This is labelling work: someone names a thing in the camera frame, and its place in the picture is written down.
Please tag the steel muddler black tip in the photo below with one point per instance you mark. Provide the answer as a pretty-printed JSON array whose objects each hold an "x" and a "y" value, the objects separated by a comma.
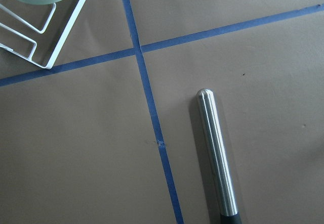
[{"x": 229, "y": 212}]

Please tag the white wire rack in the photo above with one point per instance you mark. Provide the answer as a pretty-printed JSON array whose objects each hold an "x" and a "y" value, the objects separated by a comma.
[{"x": 37, "y": 33}]

